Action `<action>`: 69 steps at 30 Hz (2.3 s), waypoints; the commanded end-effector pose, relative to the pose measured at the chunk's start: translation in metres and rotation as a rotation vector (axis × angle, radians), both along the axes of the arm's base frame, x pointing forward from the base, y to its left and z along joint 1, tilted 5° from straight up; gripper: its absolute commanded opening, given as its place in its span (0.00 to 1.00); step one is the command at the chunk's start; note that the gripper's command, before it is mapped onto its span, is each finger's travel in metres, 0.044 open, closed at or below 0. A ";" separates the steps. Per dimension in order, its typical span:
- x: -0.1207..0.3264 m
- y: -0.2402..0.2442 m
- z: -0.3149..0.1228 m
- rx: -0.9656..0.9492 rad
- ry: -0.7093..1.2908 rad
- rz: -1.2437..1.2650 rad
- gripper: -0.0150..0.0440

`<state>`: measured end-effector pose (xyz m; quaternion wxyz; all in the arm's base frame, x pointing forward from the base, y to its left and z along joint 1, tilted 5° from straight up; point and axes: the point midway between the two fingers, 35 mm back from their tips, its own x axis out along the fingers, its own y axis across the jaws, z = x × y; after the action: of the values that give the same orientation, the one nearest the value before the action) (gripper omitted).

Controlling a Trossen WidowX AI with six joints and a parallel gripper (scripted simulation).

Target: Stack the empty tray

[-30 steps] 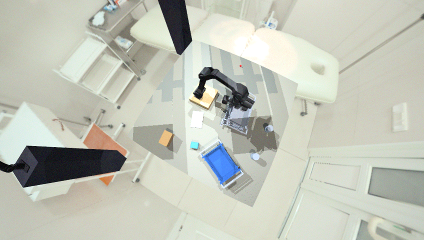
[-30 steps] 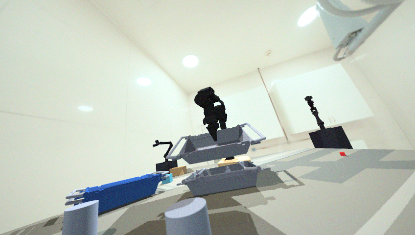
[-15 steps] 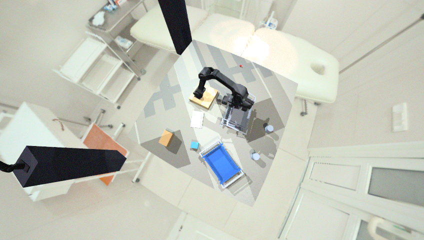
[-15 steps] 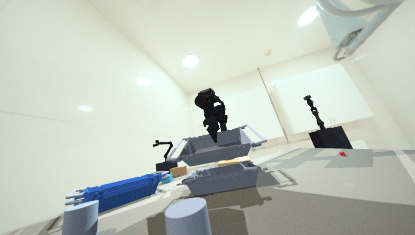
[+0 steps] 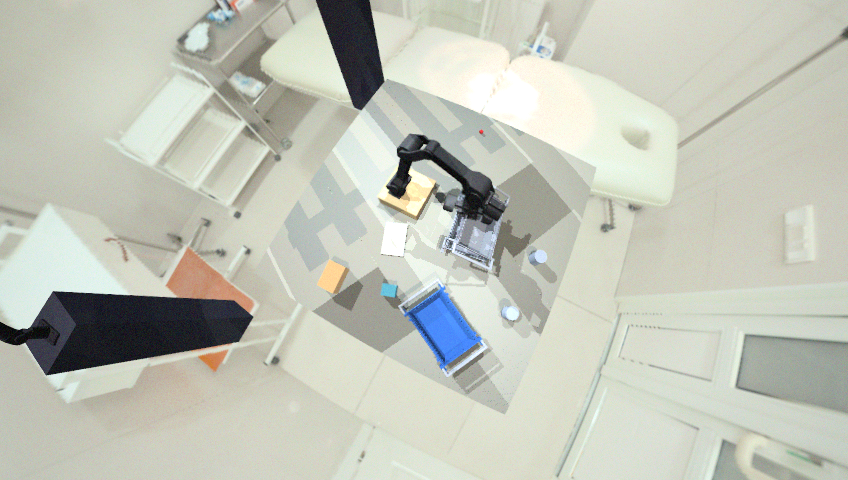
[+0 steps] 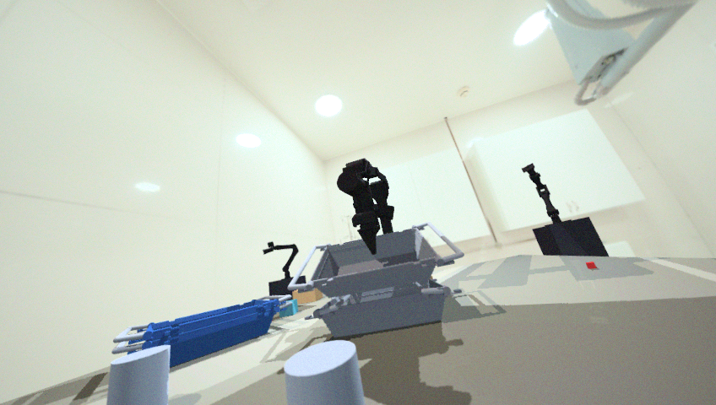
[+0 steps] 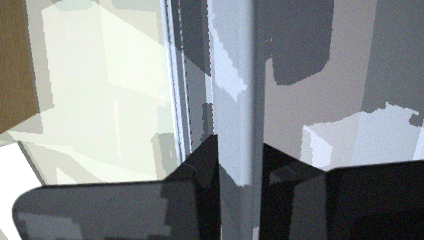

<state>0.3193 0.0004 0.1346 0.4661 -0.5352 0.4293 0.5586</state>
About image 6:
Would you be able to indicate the light blue block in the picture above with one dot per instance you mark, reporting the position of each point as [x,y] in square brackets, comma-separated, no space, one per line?
[291,310]

